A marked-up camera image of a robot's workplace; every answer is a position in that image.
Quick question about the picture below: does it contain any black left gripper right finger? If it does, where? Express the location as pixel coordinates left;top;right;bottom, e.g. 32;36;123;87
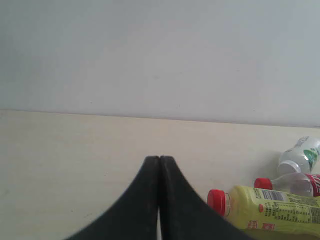
159;156;251;240

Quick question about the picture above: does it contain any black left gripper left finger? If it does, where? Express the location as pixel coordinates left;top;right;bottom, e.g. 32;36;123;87
68;156;160;240

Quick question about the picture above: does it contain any yellow drink bottle red cap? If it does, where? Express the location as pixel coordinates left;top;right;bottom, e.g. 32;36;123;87
207;185;320;236

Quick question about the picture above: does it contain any clear cola bottle red label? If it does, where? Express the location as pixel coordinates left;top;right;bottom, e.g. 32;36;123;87
254;172;320;197

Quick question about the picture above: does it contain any clear bottle green white label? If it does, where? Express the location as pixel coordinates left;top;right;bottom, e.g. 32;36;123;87
276;136;320;176

